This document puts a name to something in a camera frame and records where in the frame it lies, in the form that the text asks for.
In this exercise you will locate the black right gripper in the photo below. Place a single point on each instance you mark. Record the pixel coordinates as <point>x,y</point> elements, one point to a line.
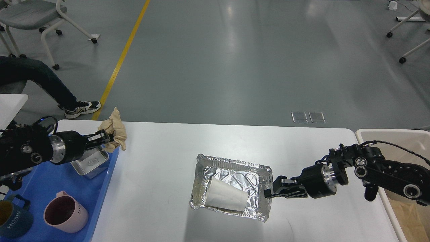
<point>314,181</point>

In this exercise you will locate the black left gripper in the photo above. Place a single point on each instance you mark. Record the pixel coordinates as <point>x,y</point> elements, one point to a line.
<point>69,146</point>

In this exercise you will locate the brown paper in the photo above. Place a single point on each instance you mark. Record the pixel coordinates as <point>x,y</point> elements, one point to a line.
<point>114,126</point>

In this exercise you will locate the stainless steel rectangular container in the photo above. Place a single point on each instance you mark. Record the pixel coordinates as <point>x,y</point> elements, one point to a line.
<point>92,163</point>

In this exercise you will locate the aluminium foil tray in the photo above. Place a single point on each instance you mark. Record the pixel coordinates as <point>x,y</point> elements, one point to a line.
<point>249,177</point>

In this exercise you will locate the cream paper cup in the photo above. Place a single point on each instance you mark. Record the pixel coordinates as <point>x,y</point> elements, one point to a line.
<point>222,195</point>

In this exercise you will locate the pink mug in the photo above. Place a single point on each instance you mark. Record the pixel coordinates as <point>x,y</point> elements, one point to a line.
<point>65,213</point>

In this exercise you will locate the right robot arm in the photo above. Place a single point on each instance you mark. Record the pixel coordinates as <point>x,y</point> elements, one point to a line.
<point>375,171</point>

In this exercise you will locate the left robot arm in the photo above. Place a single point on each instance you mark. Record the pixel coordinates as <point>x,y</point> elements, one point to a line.
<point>23,147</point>

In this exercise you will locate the left floor socket plate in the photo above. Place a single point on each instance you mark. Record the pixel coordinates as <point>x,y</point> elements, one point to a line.
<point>299,117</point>

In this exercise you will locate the floor socket plate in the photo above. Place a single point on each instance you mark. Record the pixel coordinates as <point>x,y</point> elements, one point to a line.
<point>317,117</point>
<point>299,117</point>

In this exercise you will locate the right floor socket plate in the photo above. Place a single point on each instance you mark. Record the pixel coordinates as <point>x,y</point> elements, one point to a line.
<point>317,117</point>

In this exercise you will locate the blue plastic tray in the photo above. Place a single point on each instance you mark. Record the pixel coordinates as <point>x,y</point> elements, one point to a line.
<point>45,181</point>

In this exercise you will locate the white side table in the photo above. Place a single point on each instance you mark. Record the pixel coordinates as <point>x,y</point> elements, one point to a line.
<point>10,105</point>

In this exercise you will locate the walking person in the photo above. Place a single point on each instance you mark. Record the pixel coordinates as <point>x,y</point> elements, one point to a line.
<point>17,70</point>

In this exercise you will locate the dark blue mug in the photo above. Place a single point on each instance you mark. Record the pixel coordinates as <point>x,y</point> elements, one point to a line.
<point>15,221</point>

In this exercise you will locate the beige waste bin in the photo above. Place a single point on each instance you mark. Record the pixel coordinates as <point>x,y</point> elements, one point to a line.
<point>410,220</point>

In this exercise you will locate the grey office chair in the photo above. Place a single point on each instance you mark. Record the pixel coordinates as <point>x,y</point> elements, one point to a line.
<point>35,14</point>

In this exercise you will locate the white power adapter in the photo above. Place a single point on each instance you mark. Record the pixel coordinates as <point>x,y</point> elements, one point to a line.
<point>393,5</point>

